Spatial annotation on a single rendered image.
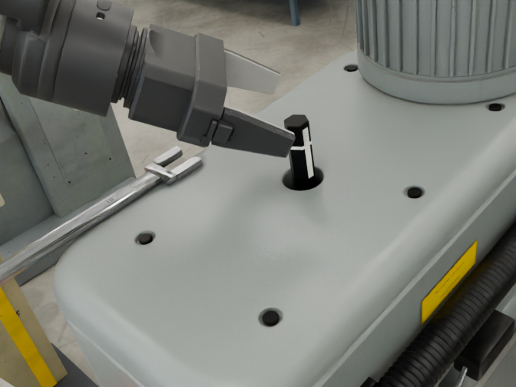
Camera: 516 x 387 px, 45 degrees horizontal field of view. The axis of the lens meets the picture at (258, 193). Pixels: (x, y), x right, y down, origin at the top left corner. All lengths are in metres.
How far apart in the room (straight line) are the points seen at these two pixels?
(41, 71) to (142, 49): 0.07
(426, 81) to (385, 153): 0.09
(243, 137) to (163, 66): 0.08
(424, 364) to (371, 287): 0.09
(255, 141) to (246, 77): 0.11
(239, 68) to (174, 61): 0.10
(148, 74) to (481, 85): 0.32
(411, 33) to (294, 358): 0.33
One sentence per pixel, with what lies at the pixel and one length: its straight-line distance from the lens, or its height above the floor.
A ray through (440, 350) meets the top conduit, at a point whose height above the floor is 1.80.
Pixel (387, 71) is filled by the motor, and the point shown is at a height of 1.92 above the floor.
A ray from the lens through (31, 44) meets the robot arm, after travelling 0.48.
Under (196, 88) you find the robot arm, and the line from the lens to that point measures 0.47.
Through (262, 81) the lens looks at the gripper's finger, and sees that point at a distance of 0.58.
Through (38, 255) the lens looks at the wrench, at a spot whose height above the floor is 1.90.
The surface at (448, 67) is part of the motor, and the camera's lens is 0.63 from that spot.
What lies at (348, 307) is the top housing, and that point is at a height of 1.88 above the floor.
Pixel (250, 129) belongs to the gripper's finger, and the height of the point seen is 1.98.
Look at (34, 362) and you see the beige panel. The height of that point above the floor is 0.22.
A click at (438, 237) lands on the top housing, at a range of 0.52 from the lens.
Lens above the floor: 2.23
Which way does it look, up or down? 38 degrees down
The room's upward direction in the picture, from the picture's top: 11 degrees counter-clockwise
